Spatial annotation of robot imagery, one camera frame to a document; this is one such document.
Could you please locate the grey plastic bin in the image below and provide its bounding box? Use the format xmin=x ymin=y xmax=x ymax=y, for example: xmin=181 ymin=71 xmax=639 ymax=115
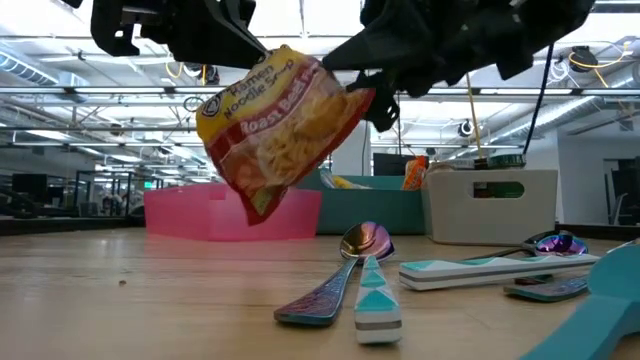
xmin=422 ymin=168 xmax=559 ymax=247

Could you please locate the teal plastic bin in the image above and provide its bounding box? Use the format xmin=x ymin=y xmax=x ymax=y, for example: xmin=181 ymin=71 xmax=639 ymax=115
xmin=294 ymin=173 xmax=427 ymax=236

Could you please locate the iridescent spoon patterned handle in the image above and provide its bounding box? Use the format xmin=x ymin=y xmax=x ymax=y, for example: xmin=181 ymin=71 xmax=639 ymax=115
xmin=503 ymin=233 xmax=590 ymax=304
xmin=273 ymin=221 xmax=396 ymax=329

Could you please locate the red ramen packet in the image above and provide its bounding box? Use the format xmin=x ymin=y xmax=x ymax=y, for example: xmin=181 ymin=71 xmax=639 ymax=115
xmin=194 ymin=43 xmax=377 ymax=227

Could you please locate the orange ramen packet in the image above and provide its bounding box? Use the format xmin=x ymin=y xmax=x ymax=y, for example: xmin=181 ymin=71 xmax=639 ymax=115
xmin=401 ymin=154 xmax=431 ymax=192

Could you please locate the black monitor screen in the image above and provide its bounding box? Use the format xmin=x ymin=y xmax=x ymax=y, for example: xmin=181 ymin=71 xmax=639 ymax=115
xmin=372 ymin=153 xmax=417 ymax=177
xmin=10 ymin=173 xmax=49 ymax=201

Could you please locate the long ceiling light strip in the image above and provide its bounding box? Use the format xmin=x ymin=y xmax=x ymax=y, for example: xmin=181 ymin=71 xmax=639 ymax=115
xmin=0 ymin=85 xmax=640 ymax=97

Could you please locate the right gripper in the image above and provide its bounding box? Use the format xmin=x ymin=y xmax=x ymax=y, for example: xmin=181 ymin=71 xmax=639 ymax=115
xmin=322 ymin=0 xmax=506 ymax=134

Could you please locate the silver ceiling duct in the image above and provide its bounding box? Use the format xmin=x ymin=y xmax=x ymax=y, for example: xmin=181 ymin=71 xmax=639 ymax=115
xmin=489 ymin=97 xmax=640 ymax=146

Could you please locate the blue-edged silver snack packet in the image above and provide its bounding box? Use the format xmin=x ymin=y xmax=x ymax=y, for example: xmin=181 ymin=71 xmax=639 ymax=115
xmin=319 ymin=168 xmax=342 ymax=190

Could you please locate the teal plastic spoon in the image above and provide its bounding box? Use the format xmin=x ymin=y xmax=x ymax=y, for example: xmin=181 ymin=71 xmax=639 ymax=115
xmin=519 ymin=243 xmax=640 ymax=360

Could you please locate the black workstation frame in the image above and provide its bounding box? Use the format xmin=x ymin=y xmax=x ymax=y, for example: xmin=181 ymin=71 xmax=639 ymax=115
xmin=74 ymin=169 xmax=166 ymax=216

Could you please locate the yellow cable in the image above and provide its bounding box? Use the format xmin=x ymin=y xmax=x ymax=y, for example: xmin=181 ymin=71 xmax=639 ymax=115
xmin=464 ymin=72 xmax=485 ymax=161

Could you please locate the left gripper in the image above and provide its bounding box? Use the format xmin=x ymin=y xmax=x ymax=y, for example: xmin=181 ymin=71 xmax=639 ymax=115
xmin=89 ymin=0 xmax=270 ymax=69

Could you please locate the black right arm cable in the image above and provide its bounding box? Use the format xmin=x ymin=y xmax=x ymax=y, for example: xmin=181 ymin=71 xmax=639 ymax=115
xmin=523 ymin=43 xmax=555 ymax=155

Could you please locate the yellow ramen packet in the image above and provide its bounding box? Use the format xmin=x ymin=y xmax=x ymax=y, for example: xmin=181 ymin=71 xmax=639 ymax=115
xmin=330 ymin=174 xmax=372 ymax=190

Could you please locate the pink plastic tray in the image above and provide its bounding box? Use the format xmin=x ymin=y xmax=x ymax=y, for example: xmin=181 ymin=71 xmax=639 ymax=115
xmin=143 ymin=182 xmax=324 ymax=243

